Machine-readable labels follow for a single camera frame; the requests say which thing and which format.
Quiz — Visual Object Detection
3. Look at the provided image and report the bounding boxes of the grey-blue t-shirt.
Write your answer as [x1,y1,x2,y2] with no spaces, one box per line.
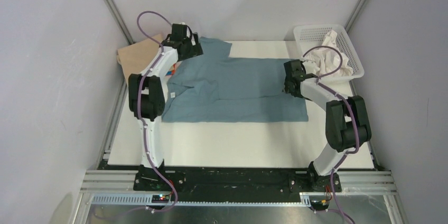
[162,37,309,123]

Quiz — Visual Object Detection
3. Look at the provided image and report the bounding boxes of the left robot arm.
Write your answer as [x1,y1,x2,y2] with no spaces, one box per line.
[128,23,203,169]

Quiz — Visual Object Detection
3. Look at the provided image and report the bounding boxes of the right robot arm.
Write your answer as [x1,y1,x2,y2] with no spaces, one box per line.
[284,60,372,191]

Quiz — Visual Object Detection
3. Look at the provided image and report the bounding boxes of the folded orange t-shirt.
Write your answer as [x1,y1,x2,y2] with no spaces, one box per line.
[166,64,178,76]

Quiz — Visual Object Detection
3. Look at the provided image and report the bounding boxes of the white plastic basket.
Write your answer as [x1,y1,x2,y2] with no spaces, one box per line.
[293,24,365,83]

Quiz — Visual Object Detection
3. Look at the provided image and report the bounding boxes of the crumpled white t-shirt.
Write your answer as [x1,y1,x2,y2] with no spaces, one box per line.
[302,30,353,78]

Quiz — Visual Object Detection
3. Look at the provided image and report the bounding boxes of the folded tan t-shirt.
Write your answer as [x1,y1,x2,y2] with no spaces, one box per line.
[117,39,160,84]

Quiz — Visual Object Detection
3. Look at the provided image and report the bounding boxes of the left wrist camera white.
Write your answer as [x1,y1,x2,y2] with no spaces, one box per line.
[180,22,193,40]

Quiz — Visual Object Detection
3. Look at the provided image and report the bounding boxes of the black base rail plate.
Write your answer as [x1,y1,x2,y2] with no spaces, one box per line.
[133,166,342,203]

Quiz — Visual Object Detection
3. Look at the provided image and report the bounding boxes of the aluminium frame rail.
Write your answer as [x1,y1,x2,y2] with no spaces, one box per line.
[70,170,408,223]

